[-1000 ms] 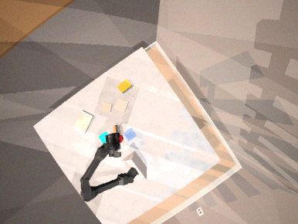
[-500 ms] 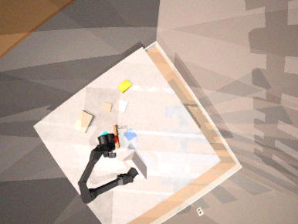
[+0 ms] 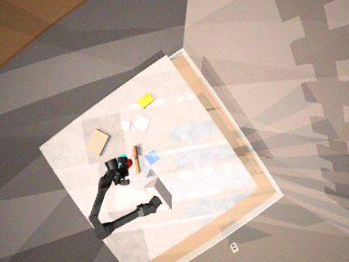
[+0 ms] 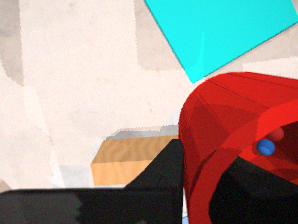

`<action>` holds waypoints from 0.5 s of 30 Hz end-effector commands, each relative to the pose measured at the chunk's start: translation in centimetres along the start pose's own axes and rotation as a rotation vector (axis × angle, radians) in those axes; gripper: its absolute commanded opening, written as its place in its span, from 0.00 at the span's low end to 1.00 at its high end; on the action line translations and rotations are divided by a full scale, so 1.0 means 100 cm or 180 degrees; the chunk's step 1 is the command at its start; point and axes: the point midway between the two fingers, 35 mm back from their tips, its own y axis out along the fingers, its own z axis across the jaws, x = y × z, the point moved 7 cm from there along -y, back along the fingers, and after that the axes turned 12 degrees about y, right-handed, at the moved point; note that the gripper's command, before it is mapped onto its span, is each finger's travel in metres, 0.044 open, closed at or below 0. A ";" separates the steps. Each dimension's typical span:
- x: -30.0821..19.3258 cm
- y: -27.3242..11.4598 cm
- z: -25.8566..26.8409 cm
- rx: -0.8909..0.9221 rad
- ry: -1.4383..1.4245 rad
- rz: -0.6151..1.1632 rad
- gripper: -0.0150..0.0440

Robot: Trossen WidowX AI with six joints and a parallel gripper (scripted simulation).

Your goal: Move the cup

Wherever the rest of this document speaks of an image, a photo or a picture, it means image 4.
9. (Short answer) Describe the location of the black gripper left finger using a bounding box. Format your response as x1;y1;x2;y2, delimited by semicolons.
0;139;184;224

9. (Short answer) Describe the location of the red cup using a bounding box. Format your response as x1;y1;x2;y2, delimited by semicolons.
178;71;298;224

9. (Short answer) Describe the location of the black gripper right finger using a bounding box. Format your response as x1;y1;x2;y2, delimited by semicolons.
208;156;298;224

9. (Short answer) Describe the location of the blue marble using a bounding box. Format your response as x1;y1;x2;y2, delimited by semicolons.
256;139;274;155

